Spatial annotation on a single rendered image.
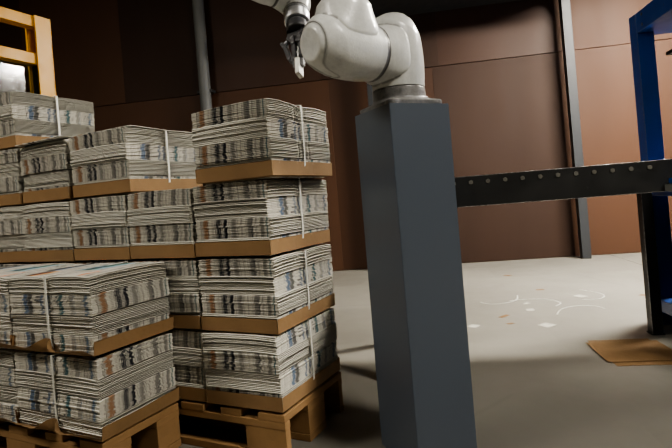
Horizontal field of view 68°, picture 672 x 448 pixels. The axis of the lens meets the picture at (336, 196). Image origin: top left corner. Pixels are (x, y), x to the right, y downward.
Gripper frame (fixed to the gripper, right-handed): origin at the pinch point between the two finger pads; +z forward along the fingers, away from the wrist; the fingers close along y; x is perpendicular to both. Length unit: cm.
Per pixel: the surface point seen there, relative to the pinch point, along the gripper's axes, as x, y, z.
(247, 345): -21, 34, 79
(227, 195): -1.2, 27.7, 38.3
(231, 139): 8.3, 19.5, 26.3
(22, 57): 3, 159, -85
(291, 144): -3.4, 5.8, 26.2
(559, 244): -400, -64, -71
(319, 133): -18.1, 3.1, 13.6
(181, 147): -14, 61, -1
